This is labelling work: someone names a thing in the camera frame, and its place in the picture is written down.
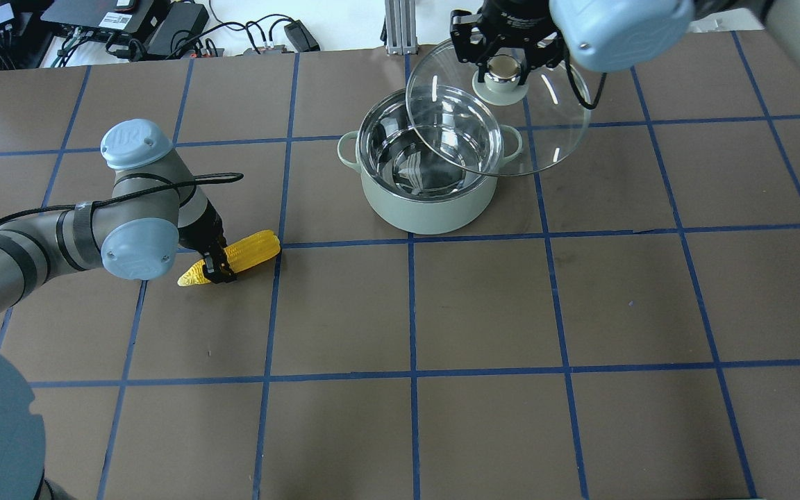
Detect yellow corn cob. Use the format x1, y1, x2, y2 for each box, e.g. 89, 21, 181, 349
177, 230, 281, 287

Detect pale green steel pot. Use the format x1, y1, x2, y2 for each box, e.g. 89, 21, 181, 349
336, 85, 523, 236

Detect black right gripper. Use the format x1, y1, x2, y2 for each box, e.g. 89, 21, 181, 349
450, 1, 566, 85

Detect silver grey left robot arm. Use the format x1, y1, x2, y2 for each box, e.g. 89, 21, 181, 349
0, 118, 238, 499

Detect black power adapter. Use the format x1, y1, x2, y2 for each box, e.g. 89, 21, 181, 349
283, 19, 321, 53

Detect glass pot lid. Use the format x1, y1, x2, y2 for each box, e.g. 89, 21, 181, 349
406, 40, 593, 177

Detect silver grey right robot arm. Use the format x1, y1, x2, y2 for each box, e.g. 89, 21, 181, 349
450, 1, 800, 79

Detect aluminium frame post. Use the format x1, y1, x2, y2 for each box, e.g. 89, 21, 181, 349
382, 0, 419, 55

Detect black power brick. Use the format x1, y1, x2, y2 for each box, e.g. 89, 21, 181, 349
143, 2, 210, 60

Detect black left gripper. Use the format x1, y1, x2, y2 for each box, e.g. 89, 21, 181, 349
178, 202, 238, 283

